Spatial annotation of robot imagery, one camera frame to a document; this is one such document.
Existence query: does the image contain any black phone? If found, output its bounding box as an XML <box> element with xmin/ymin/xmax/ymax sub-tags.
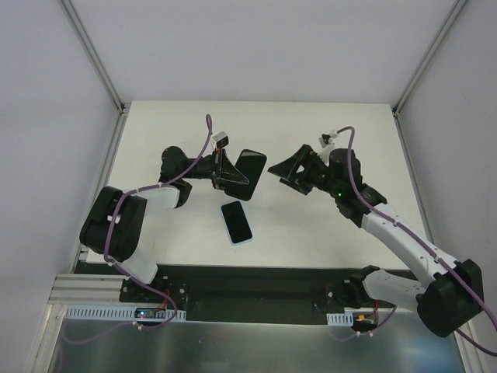
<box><xmin>224</xmin><ymin>149</ymin><xmax>267</xmax><ymax>201</ymax></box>

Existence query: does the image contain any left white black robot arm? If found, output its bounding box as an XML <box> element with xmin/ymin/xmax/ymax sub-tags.
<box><xmin>79</xmin><ymin>146</ymin><xmax>249</xmax><ymax>302</ymax></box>

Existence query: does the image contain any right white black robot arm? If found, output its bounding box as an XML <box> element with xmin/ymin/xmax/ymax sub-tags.
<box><xmin>268</xmin><ymin>145</ymin><xmax>484</xmax><ymax>337</ymax></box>

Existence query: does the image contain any blue-cased smartphone on table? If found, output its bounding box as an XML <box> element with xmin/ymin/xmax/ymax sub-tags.
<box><xmin>221</xmin><ymin>201</ymin><xmax>253</xmax><ymax>245</ymax></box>

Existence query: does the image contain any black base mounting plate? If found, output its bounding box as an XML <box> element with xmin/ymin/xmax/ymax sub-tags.
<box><xmin>118</xmin><ymin>263</ymin><xmax>401</xmax><ymax>323</ymax></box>

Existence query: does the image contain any shiny metal front panel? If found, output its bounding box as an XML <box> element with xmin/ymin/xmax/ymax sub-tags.
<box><xmin>49</xmin><ymin>311</ymin><xmax>464</xmax><ymax>372</ymax></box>

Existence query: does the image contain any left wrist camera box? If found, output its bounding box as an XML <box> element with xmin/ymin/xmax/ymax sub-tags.
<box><xmin>211</xmin><ymin>131</ymin><xmax>229</xmax><ymax>149</ymax></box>

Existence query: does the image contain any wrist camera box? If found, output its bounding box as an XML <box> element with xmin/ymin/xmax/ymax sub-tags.
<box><xmin>211</xmin><ymin>131</ymin><xmax>229</xmax><ymax>149</ymax></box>
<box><xmin>318</xmin><ymin>131</ymin><xmax>339</xmax><ymax>163</ymax></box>

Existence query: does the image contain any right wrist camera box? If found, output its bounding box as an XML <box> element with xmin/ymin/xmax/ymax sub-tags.
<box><xmin>318</xmin><ymin>131</ymin><xmax>339</xmax><ymax>163</ymax></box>

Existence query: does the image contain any right white cable duct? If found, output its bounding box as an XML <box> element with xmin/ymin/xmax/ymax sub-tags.
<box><xmin>326</xmin><ymin>312</ymin><xmax>354</xmax><ymax>327</ymax></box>

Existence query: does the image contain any white cable duct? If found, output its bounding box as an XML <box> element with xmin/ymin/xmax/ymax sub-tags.
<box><xmin>326</xmin><ymin>312</ymin><xmax>354</xmax><ymax>327</ymax></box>
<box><xmin>65</xmin><ymin>305</ymin><xmax>186</xmax><ymax>322</ymax></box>

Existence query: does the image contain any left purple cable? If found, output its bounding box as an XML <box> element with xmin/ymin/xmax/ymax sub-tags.
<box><xmin>103</xmin><ymin>113</ymin><xmax>218</xmax><ymax>312</ymax></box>

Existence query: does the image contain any left aluminium frame post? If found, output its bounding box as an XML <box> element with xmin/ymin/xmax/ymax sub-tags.
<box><xmin>57</xmin><ymin>0</ymin><xmax>131</xmax><ymax>114</ymax></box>

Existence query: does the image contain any aluminium frame post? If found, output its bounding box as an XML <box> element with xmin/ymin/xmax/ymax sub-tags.
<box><xmin>391</xmin><ymin>0</ymin><xmax>469</xmax><ymax>116</ymax></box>
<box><xmin>57</xmin><ymin>0</ymin><xmax>131</xmax><ymax>114</ymax></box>

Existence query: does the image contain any right aluminium frame post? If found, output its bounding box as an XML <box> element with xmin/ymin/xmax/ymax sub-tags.
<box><xmin>391</xmin><ymin>0</ymin><xmax>469</xmax><ymax>116</ymax></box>

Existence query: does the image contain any aluminium front rail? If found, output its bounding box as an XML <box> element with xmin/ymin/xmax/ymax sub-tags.
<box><xmin>49</xmin><ymin>274</ymin><xmax>125</xmax><ymax>304</ymax></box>

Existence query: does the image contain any left white cable duct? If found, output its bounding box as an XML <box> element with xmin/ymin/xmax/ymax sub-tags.
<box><xmin>65</xmin><ymin>305</ymin><xmax>186</xmax><ymax>322</ymax></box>

